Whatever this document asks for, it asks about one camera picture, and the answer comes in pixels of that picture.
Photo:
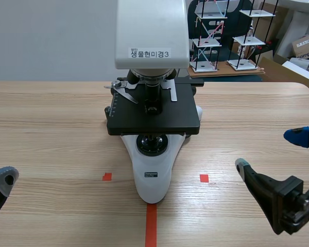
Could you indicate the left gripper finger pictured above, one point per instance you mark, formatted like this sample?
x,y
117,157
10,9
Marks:
x,y
0,180

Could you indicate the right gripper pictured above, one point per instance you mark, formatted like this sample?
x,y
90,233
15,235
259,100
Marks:
x,y
289,200

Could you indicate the flat cardboard sheet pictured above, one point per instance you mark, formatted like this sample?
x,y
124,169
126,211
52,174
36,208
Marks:
x,y
226,72

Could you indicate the brown cardboard box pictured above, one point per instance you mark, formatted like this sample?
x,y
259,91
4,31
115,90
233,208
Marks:
x,y
306,45

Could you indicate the tiered model with black rods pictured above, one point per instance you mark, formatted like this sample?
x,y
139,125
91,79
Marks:
x,y
247,41

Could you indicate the tiered model with pink straws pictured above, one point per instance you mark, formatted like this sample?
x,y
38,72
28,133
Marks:
x,y
204,42

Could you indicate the white and black microscope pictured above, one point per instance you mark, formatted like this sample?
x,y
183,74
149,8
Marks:
x,y
154,38

